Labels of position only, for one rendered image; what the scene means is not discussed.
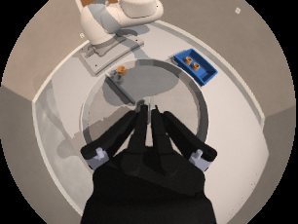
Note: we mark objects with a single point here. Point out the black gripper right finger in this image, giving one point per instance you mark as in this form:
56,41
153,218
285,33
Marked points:
191,148

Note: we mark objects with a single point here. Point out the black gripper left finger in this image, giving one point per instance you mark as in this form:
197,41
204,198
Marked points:
106,146

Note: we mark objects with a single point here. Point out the grey metal bushing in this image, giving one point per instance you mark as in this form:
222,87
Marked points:
139,103
118,76
113,72

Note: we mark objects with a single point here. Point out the blue plastic crate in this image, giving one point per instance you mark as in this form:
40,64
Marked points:
206,70

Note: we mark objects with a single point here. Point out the bronze bushing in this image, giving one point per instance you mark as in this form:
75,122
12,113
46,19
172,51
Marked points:
195,67
188,60
122,70

